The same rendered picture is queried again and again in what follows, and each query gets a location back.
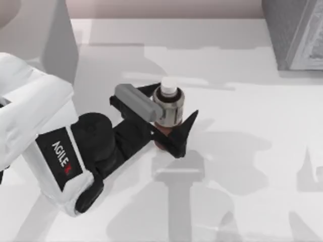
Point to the silver bottle with white cap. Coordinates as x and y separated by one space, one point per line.
171 106

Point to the grey cabinet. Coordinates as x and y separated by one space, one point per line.
290 32

